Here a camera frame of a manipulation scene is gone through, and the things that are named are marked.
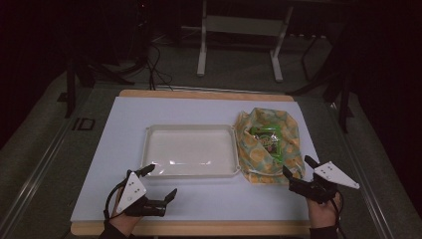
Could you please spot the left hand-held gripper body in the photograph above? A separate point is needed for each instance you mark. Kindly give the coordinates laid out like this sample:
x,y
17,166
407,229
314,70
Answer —
x,y
131,194

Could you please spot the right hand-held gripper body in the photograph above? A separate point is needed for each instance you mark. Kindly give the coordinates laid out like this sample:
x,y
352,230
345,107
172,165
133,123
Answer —
x,y
331,176

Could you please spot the yellow patterned bag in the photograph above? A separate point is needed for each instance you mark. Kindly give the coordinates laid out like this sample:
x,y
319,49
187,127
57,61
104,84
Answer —
x,y
255,159

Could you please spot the green snack packet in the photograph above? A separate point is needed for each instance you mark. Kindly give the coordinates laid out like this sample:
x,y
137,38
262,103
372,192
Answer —
x,y
269,141

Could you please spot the white plastic tray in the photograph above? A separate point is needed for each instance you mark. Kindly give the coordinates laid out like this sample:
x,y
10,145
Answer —
x,y
190,151

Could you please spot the person's left hand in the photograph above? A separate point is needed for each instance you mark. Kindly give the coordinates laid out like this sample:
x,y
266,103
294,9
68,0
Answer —
x,y
124,223

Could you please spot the person's right hand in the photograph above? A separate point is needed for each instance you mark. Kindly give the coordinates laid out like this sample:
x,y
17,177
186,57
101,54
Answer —
x,y
321,215

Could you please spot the white table mat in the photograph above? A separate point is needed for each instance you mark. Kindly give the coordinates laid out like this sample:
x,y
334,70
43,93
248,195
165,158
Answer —
x,y
116,149

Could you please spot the wooden table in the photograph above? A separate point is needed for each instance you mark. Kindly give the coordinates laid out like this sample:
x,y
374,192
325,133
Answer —
x,y
199,228

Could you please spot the black tripod stand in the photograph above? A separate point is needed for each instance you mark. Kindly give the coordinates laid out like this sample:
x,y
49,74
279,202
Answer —
x,y
343,99
71,86

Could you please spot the white metal frame stand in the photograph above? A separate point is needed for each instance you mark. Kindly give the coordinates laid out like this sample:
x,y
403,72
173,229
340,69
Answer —
x,y
242,26

